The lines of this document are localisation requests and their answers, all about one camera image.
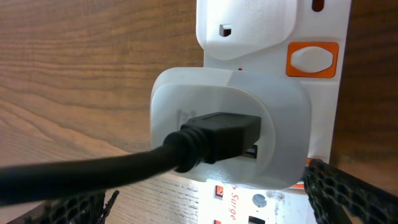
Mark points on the white power strip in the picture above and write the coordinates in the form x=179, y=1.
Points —
x=282, y=61

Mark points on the white USB charger adapter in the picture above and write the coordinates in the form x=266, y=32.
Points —
x=246, y=128

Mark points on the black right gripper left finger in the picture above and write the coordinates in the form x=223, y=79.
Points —
x=92, y=208

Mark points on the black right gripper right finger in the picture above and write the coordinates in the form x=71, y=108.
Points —
x=335, y=196

